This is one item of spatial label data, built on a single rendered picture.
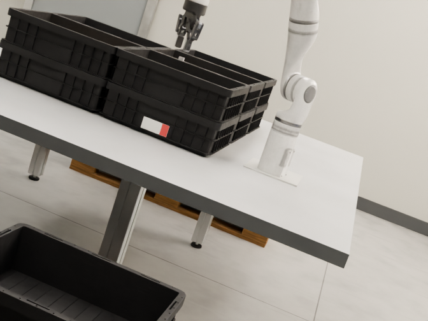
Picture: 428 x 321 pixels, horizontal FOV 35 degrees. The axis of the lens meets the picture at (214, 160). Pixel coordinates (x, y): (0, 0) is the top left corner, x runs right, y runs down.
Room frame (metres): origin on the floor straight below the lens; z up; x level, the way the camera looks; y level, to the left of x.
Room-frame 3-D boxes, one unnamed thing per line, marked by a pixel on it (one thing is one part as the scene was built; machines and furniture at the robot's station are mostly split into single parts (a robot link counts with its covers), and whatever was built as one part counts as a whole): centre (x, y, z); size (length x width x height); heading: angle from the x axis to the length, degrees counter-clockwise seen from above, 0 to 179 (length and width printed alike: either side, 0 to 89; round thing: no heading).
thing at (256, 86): (2.57, 0.13, 0.92); 0.40 x 0.30 x 0.02; 80
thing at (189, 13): (2.23, 0.22, 1.10); 0.08 x 0.08 x 0.09
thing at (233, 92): (2.28, 0.19, 0.92); 0.40 x 0.30 x 0.02; 80
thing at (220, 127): (2.28, 0.19, 0.76); 0.40 x 0.30 x 0.12; 80
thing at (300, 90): (2.22, -0.19, 0.95); 0.09 x 0.09 x 0.17; 47
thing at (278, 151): (2.22, -0.19, 0.79); 0.09 x 0.09 x 0.17; 69
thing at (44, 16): (2.35, 0.58, 0.87); 0.40 x 0.30 x 0.11; 80
